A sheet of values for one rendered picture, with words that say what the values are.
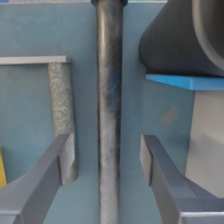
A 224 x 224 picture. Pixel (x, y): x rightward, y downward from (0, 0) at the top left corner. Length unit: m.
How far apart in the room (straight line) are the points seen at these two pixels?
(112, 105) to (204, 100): 0.13
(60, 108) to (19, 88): 0.08
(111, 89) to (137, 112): 0.07
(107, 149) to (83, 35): 0.17
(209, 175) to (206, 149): 0.03
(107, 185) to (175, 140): 0.13
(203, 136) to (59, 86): 0.21
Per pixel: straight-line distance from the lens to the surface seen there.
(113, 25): 0.22
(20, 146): 0.32
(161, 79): 0.17
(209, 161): 0.26
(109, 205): 0.30
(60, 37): 0.27
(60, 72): 0.23
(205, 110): 0.26
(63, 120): 0.24
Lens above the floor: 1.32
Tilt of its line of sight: 76 degrees down
